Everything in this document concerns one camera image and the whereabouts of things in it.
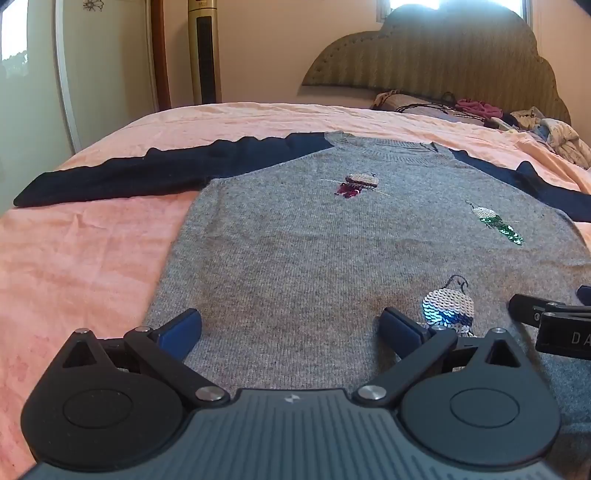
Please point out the small black device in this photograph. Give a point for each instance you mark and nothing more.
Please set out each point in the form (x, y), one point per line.
(497, 123)

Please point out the window with tree view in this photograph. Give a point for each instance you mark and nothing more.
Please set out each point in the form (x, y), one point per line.
(13, 41)

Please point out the brown wooden door frame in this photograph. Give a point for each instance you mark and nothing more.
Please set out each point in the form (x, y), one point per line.
(160, 55)

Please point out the patterned pillow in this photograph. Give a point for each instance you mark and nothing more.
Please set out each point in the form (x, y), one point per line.
(406, 101)

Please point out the pile of crumpled clothes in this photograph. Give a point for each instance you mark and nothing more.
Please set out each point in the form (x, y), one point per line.
(558, 134)

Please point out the grey sweater with navy sleeves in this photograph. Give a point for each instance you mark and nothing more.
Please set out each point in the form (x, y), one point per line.
(300, 254)

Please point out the gold tower fan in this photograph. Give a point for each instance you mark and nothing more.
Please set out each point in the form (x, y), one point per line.
(205, 50)

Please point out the bright window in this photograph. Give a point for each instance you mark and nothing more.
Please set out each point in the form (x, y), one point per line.
(415, 3)

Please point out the olive striped headboard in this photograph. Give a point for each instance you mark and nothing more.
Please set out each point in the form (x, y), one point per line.
(415, 55)

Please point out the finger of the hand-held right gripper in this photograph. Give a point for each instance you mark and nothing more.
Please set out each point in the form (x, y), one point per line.
(526, 305)
(585, 295)

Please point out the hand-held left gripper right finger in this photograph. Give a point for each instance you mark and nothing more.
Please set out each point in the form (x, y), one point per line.
(401, 330)

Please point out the white door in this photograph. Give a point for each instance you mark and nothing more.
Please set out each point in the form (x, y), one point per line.
(111, 69)

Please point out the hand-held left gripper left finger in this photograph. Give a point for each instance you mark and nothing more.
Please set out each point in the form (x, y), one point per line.
(180, 330)

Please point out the pink bed sheet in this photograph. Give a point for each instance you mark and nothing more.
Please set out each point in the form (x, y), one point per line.
(92, 254)

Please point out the pink crumpled cloth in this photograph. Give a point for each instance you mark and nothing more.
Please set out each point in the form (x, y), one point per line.
(480, 108)

